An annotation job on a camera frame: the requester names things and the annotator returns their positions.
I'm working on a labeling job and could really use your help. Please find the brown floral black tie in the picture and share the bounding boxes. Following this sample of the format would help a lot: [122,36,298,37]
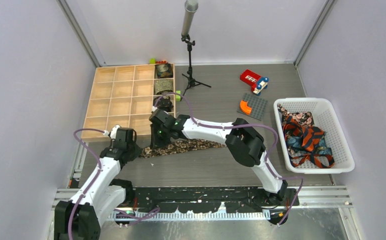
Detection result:
[138,139,227,158]

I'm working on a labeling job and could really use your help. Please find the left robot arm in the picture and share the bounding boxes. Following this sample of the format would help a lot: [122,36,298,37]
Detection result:
[53,125,142,240]

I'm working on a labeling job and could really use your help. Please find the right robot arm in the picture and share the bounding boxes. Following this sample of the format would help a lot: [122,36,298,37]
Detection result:
[149,108,288,205]

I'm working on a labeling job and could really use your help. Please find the black beige floral rolled tie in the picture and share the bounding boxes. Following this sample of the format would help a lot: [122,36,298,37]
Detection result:
[153,96,174,113]

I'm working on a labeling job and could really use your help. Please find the olive patterned rolled tie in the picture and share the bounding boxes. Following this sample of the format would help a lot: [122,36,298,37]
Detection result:
[153,78,174,95]

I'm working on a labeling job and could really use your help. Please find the wooden compartment tray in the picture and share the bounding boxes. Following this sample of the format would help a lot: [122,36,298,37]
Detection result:
[80,63,176,142]

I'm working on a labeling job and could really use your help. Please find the dark gold rolled tie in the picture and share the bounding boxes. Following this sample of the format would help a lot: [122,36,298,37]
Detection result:
[155,63,174,79]

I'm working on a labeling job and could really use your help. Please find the small red orange blocks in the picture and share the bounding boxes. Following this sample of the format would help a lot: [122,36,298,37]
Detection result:
[155,60,168,64]

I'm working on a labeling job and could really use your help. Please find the orange curved block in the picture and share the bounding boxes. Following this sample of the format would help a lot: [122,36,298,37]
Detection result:
[239,100,252,115]

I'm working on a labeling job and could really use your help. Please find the black microphone tripod stand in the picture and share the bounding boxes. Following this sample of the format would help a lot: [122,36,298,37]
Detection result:
[181,34,212,99]

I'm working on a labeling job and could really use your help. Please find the grey building baseplate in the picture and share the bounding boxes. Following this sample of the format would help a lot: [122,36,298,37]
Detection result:
[236,93,268,121]

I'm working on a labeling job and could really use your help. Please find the red toy truck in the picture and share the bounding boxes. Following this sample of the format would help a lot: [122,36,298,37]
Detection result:
[239,69,270,96]

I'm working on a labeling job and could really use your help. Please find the grey microphone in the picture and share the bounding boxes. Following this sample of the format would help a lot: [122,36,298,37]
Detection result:
[181,0,199,37]

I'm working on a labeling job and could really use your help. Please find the blue patterned tie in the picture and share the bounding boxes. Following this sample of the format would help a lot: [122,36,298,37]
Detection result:
[285,136,333,157]

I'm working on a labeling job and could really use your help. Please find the pink floral dark tie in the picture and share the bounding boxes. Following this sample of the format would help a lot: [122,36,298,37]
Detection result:
[277,103,315,128]

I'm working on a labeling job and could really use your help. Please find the orange navy striped tie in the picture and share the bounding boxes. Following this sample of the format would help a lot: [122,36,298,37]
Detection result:
[282,122,335,169]

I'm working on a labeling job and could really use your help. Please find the white plastic basket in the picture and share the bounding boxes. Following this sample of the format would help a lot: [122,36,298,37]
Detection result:
[273,97,355,174]

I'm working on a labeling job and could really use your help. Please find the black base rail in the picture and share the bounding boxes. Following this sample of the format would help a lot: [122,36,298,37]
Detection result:
[118,186,300,214]

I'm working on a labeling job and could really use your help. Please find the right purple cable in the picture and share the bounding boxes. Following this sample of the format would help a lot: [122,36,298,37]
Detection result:
[151,92,305,227]

